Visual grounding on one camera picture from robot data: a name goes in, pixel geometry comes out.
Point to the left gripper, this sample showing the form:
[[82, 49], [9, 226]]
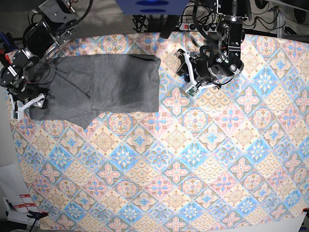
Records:
[[202, 70]]

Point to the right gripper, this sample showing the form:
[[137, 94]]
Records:
[[27, 92]]

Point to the grey T-shirt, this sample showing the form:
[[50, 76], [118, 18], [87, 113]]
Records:
[[82, 87]]

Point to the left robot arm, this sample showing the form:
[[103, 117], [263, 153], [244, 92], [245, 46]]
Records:
[[221, 55]]

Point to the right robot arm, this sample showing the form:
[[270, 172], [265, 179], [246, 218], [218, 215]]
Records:
[[58, 21]]

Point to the white power strip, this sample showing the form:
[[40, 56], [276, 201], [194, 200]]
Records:
[[211, 27]]

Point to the red and black clamp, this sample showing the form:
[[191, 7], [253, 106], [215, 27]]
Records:
[[4, 59]]

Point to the patterned tile tablecloth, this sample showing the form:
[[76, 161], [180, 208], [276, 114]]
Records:
[[227, 158]]

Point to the white box with red labels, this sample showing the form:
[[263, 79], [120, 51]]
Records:
[[18, 211]]

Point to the blue spring clamp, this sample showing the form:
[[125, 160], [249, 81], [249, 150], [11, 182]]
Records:
[[37, 215]]

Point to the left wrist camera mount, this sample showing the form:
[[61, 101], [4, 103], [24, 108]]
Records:
[[193, 87]]

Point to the black centre post clamp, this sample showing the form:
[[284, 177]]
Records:
[[169, 26]]

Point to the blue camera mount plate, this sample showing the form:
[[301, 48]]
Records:
[[152, 7]]

